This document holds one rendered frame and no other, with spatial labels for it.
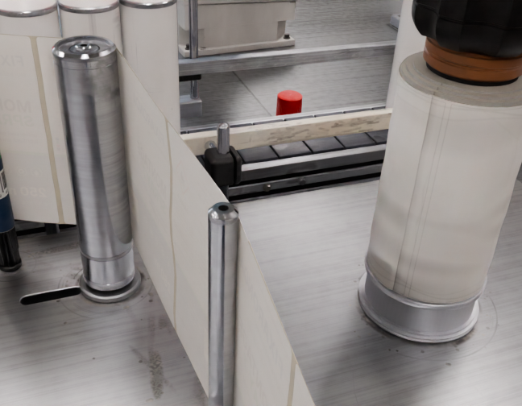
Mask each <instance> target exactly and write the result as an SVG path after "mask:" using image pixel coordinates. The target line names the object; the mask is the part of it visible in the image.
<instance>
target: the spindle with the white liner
mask: <svg viewBox="0 0 522 406"><path fill-rule="evenodd" d="M412 20H413V22H414V25H415V26H416V29H417V30H418V31H419V32H420V34H421V35H423V36H426V40H425V47H424V51H422V52H418V53H414V54H412V55H410V56H408V57H406V58H405V59H404V60H403V62H402V63H401V64H400V66H399V72H398V79H397V86H396V95H395V101H394V106H393V109H392V112H391V119H390V124H389V130H388V135H387V146H386V152H385V156H384V161H383V166H382V171H381V176H380V180H379V190H378V197H377V202H376V207H375V214H374V217H373V222H372V226H371V236H370V243H369V247H368V248H367V252H366V255H365V268H366V272H365V273H364V275H363V276H362V278H361V280H360V282H359V286H358V299H359V302H360V305H361V306H362V309H363V310H364V312H365V313H366V315H367V316H368V317H369V318H370V319H371V320H372V321H373V322H374V323H375V324H377V325H378V326H380V327H381V328H383V329H385V330H386V331H388V332H390V333H391V334H395V335H396V336H398V337H401V338H405V339H408V340H411V341H415V342H427V343H439V342H449V341H453V340H455V339H458V338H460V337H462V336H464V335H465V334H467V333H468V332H470V331H471V329H472V328H473V327H474V325H475V323H476V321H477V319H478V315H479V303H478V298H479V297H480V296H481V295H482V294H483V292H484V290H485V287H486V284H487V272H488V269H489V266H490V265H491V261H492V259H493V256H494V253H495V247H496V244H497V241H498V237H499V232H500V229H501V226H502V225H503V220H504V218H505V216H506V213H507V211H508V206H509V203H510V200H511V197H512V191H513V188H514V184H515V181H516V177H517V174H518V171H519V170H520V165H521V163H522V0H413V1H412Z"/></svg>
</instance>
